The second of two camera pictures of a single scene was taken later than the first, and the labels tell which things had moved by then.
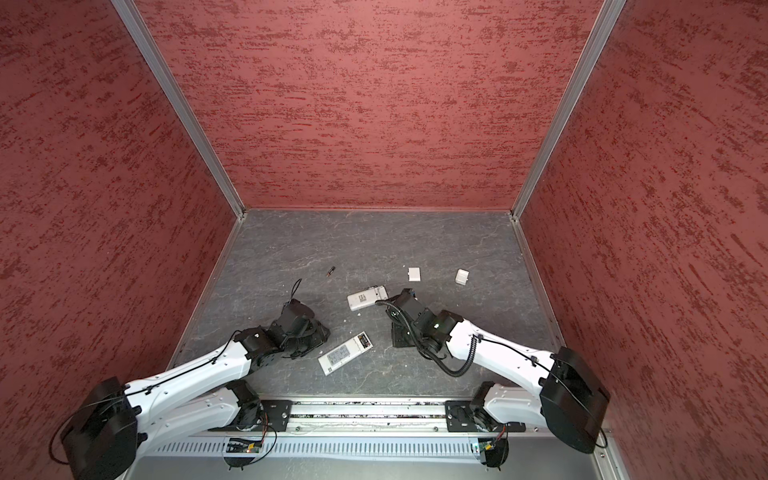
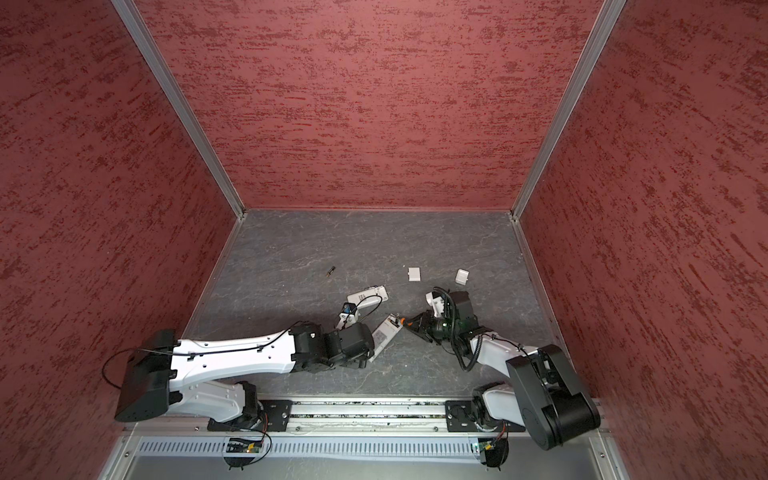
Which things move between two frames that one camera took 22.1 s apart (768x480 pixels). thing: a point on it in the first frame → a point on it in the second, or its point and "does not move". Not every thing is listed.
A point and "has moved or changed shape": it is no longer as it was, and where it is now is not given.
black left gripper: (318, 337) → (361, 360)
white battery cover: (414, 274) does not move
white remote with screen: (341, 355) has moved or changed shape
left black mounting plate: (276, 416) does not move
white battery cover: (462, 276) does not move
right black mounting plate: (459, 418) does not move
